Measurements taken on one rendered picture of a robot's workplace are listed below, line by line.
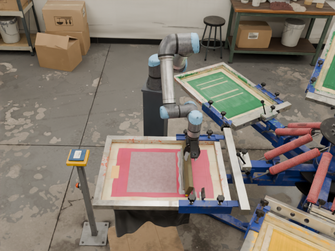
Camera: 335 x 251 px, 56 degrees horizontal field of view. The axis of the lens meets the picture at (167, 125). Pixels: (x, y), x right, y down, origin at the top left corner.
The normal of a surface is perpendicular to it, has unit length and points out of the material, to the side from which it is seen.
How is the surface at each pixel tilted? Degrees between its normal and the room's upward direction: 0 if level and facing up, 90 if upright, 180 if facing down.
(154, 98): 90
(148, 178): 0
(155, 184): 0
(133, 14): 90
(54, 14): 89
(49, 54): 90
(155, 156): 0
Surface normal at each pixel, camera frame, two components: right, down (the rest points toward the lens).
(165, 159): 0.04, -0.76
